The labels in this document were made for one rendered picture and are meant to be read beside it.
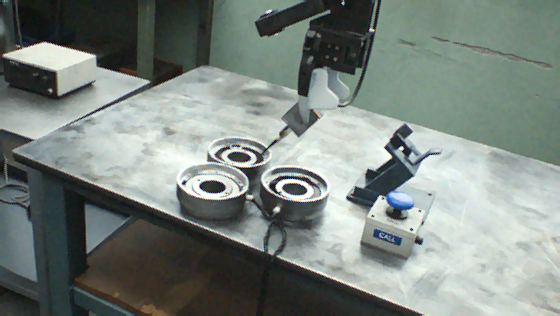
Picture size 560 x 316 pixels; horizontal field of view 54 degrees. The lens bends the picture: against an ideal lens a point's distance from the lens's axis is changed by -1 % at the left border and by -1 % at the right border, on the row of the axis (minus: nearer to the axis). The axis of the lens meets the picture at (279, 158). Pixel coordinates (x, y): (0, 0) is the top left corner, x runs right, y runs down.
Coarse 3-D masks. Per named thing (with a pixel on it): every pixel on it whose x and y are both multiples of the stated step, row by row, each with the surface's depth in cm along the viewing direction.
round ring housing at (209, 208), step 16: (192, 176) 84; (240, 176) 84; (176, 192) 81; (208, 192) 85; (224, 192) 81; (240, 192) 79; (192, 208) 78; (208, 208) 77; (224, 208) 78; (240, 208) 82
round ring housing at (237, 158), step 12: (216, 144) 93; (228, 144) 95; (240, 144) 95; (252, 144) 95; (264, 144) 94; (228, 156) 92; (240, 156) 93; (252, 156) 92; (264, 156) 92; (240, 168) 86; (252, 168) 87; (264, 168) 89; (252, 180) 88
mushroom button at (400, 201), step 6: (390, 192) 79; (396, 192) 78; (402, 192) 79; (390, 198) 77; (396, 198) 77; (402, 198) 77; (408, 198) 77; (390, 204) 77; (396, 204) 76; (402, 204) 76; (408, 204) 76; (396, 210) 78; (402, 210) 76; (408, 210) 77
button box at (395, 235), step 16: (384, 208) 80; (416, 208) 81; (368, 224) 77; (384, 224) 76; (400, 224) 77; (416, 224) 77; (368, 240) 78; (384, 240) 77; (400, 240) 76; (416, 240) 79; (400, 256) 77
